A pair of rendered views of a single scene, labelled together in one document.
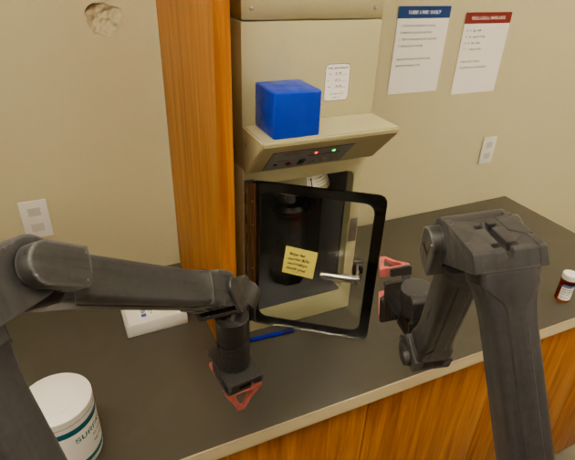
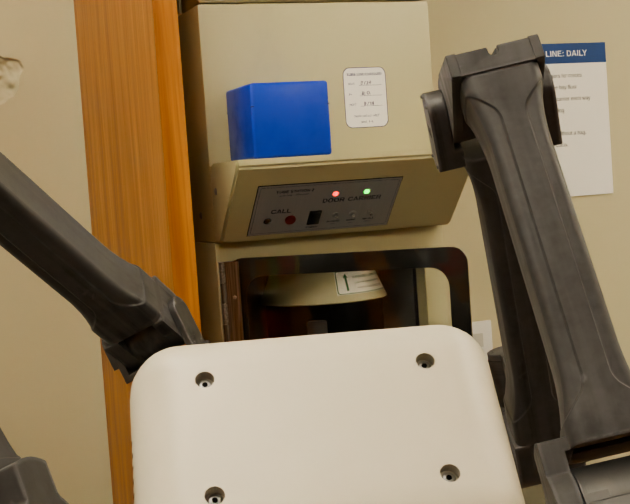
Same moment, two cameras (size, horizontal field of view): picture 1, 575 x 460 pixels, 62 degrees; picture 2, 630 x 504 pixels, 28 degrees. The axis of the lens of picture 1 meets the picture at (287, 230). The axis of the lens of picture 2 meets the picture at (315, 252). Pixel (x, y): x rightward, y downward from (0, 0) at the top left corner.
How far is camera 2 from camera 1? 70 cm
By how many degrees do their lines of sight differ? 27
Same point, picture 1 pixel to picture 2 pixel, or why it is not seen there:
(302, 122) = (301, 131)
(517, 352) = (523, 161)
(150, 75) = (64, 166)
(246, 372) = not seen: hidden behind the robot
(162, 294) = (62, 232)
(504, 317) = (499, 123)
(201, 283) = (124, 271)
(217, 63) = (159, 40)
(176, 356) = not seen: outside the picture
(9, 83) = not seen: outside the picture
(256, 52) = (224, 48)
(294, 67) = (288, 71)
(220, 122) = (166, 130)
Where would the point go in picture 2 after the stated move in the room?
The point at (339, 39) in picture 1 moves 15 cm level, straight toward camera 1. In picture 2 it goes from (358, 30) to (341, 16)
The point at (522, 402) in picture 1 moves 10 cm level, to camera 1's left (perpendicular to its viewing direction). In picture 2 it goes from (539, 222) to (403, 231)
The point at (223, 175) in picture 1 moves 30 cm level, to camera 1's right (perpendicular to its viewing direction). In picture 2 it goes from (175, 220) to (431, 203)
